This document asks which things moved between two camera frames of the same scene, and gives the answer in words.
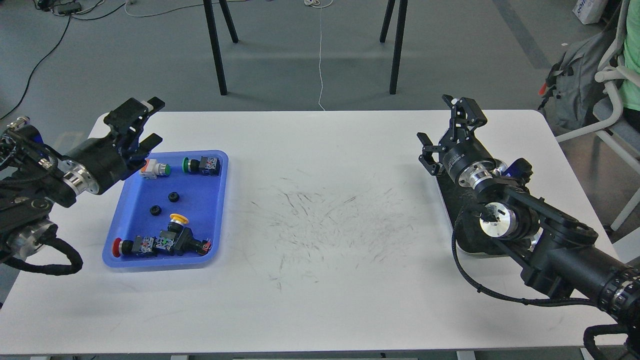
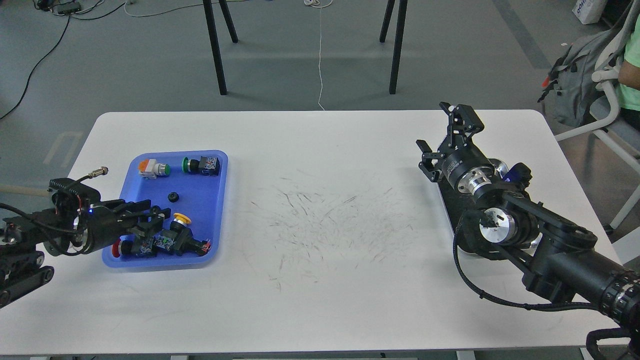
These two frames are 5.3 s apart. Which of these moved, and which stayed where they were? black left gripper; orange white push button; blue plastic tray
Moved: black left gripper
Stayed: orange white push button; blue plastic tray
